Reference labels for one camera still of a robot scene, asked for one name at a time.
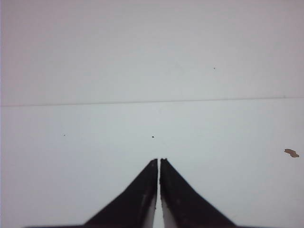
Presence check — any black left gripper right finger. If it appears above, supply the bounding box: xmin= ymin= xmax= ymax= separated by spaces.
xmin=160 ymin=159 xmax=236 ymax=228

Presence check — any small brown table mark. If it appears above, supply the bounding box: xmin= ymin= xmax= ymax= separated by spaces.
xmin=284 ymin=149 xmax=299 ymax=158

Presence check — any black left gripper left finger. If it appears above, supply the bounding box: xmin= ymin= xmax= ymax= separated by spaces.
xmin=83 ymin=158 xmax=159 ymax=228

